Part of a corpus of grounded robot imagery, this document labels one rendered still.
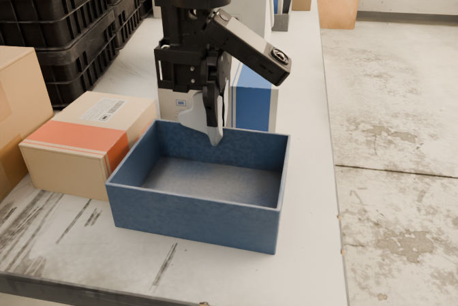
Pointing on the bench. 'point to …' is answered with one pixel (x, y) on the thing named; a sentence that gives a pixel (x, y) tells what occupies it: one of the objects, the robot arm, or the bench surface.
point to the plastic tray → (281, 23)
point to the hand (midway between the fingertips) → (220, 136)
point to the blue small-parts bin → (203, 186)
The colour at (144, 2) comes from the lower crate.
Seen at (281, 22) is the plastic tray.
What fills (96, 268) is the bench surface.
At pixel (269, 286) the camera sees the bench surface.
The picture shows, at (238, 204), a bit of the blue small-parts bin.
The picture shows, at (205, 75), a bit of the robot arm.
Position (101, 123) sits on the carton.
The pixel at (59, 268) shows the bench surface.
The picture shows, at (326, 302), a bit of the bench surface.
